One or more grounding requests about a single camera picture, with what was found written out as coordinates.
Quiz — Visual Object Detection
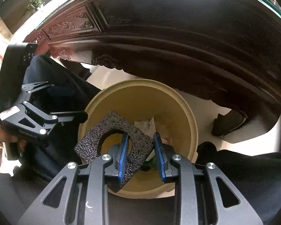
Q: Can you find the dark carved wooden table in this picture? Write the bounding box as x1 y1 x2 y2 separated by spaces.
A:
26 0 281 128

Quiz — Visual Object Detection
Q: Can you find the beige round trash bin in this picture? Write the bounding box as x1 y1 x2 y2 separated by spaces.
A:
78 79 198 199

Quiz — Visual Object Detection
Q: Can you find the glass vase with bamboo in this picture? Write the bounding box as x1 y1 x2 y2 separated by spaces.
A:
27 0 46 10

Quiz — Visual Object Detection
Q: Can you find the dark grey foam ring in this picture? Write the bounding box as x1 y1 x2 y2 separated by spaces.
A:
74 110 155 193

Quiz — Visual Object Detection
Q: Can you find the person's dark trouser leg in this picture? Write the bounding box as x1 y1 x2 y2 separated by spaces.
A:
0 55 100 224

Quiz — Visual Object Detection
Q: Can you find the person's left hand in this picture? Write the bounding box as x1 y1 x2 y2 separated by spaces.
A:
0 124 26 169

